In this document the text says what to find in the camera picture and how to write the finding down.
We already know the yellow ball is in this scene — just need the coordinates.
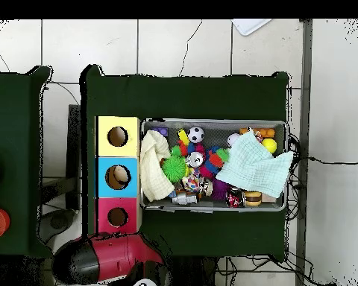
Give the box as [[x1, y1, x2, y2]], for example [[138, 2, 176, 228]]
[[261, 138, 278, 155]]

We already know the wire mesh bin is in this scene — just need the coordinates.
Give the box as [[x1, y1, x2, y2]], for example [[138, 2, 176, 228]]
[[139, 118, 289, 213]]

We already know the toy hamburger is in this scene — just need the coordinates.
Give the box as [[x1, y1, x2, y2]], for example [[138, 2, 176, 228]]
[[244, 191, 263, 207]]

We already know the cream waffle cloth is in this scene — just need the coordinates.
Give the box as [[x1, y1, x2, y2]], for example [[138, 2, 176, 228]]
[[139, 129, 175, 203]]

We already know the crushed red can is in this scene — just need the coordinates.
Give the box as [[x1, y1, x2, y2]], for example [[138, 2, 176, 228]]
[[226, 187, 245, 209]]

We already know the wooden box with three holes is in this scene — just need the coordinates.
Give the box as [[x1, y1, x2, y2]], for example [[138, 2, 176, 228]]
[[94, 115, 142, 236]]

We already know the multicolour spiky caterpillar toy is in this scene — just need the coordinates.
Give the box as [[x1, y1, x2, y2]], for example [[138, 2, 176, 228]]
[[204, 145, 230, 177]]

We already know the green spiky ball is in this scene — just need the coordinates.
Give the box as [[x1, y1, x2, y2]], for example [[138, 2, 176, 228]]
[[161, 155, 188, 184]]

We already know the black floor cable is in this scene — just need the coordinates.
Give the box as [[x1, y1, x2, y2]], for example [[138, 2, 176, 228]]
[[289, 156, 358, 166]]

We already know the mint green waffle cloth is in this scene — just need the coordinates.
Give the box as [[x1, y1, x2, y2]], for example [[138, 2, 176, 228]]
[[216, 130, 295, 199]]

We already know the dark green table cloth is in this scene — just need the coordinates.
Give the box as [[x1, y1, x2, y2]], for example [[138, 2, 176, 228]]
[[80, 63, 290, 263], [0, 66, 54, 259]]

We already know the white tray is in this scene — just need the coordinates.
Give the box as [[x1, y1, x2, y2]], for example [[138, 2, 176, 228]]
[[231, 19, 272, 37]]

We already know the black and white soccer ball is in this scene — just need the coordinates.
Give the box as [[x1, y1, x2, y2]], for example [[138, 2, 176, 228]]
[[186, 125, 206, 144]]

